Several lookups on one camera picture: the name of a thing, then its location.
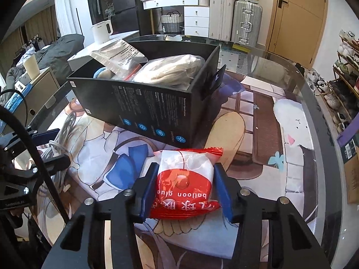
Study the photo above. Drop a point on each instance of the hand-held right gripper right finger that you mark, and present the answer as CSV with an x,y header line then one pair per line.
x,y
224,193

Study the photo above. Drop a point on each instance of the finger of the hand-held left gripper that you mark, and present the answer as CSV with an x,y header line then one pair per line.
x,y
57,162
46,136

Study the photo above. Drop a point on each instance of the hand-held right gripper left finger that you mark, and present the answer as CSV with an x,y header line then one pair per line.
x,y
150,193

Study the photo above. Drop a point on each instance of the red white plastic packet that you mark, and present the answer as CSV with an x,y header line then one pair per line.
x,y
182,179

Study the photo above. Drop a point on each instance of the black cardboard box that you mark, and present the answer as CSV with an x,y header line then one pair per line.
x,y
145,103

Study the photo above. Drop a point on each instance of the clear zip bag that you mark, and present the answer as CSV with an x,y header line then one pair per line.
x,y
117,53

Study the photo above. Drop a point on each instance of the bagged white striped shoelaces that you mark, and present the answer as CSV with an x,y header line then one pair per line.
x,y
168,70

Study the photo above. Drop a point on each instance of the wooden bedside cabinet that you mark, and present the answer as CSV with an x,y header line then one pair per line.
x,y
45,89

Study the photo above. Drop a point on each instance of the blue box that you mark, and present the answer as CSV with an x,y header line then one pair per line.
x,y
16,98

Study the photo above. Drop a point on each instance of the beige cup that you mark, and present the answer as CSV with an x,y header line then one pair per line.
x,y
31,65

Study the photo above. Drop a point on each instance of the blue plush item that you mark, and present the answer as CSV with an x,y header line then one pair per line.
x,y
101,72

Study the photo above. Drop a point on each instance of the printed table mat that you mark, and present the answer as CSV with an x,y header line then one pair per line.
x,y
252,112

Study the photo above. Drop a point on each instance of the white side table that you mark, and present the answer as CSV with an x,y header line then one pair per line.
x,y
84,56

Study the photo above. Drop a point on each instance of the dark grey duvet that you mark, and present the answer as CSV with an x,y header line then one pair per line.
x,y
64,47

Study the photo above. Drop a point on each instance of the beige curtain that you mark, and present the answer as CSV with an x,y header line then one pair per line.
x,y
42,25

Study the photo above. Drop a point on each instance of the white electric kettle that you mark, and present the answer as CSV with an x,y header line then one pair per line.
x,y
101,32

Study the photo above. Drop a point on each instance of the brown cardboard box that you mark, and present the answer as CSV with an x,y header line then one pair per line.
x,y
352,179

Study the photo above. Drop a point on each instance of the purple box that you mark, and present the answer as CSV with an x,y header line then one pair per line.
x,y
349,145

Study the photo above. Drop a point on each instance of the dark glass cabinet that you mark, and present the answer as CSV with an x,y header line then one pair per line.
x,y
123,5

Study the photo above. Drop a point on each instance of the shoe rack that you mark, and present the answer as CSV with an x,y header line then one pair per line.
x,y
345,89

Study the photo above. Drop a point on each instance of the striped woven basket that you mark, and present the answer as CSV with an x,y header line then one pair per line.
x,y
171,23

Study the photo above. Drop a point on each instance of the silver suitcase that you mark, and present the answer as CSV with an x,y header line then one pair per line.
x,y
246,22

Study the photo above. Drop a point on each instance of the white drawer cabinet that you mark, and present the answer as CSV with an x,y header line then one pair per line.
x,y
196,21

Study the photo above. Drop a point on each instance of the white suitcase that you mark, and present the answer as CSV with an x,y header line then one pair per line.
x,y
221,16

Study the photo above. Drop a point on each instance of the wooden door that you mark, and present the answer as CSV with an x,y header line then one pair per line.
x,y
297,28

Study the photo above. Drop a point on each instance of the white dressing desk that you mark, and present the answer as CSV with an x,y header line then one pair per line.
x,y
174,2

